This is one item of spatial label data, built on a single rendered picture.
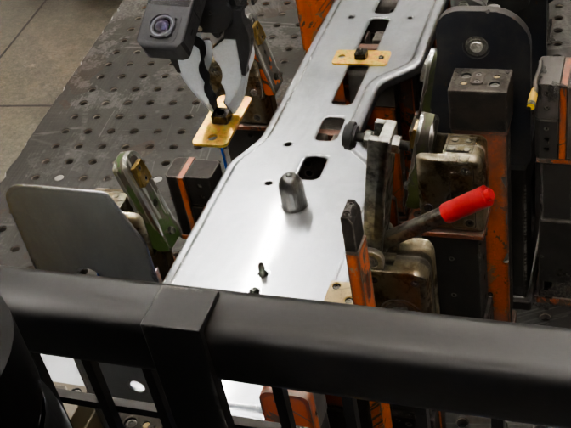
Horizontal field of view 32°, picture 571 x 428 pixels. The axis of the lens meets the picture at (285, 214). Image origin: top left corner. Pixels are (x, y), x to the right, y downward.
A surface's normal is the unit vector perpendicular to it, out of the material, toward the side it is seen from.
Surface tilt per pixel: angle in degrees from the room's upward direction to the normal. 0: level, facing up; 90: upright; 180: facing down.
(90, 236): 90
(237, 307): 0
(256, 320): 0
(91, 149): 0
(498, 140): 90
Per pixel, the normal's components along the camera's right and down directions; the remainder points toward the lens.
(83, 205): -0.30, 0.64
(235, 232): -0.15, -0.76
